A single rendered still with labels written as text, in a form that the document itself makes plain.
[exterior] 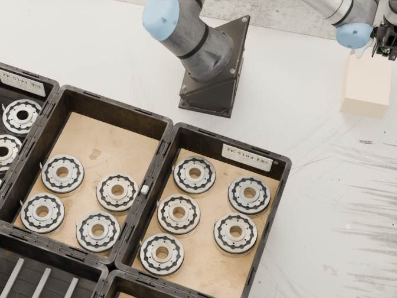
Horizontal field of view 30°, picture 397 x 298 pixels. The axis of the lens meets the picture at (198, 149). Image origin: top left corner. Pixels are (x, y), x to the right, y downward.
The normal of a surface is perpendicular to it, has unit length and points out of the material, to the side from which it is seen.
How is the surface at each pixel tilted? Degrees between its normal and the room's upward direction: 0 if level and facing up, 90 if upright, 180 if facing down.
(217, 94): 90
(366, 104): 90
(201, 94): 90
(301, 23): 0
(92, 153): 0
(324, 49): 0
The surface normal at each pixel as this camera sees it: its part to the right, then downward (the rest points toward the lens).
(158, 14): -0.68, -0.37
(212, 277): 0.04, -0.48
